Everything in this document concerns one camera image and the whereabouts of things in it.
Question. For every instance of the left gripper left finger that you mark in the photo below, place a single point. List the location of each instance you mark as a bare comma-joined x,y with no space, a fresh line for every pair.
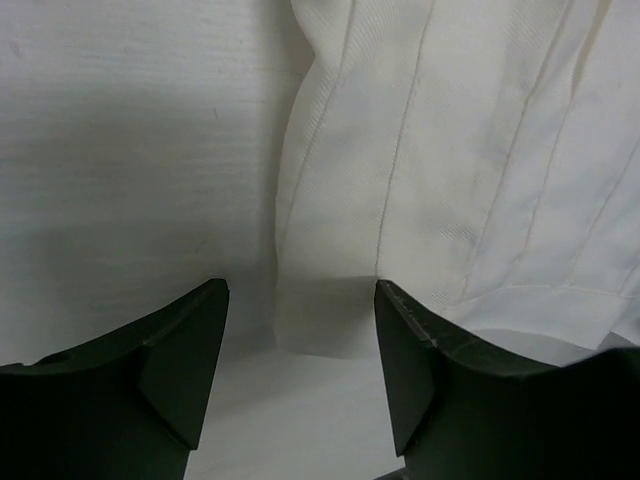
130,404

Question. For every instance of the white pleated skirt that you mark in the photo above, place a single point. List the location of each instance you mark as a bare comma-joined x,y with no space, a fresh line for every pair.
483,155

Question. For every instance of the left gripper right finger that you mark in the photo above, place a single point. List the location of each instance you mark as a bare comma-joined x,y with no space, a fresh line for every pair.
463,408

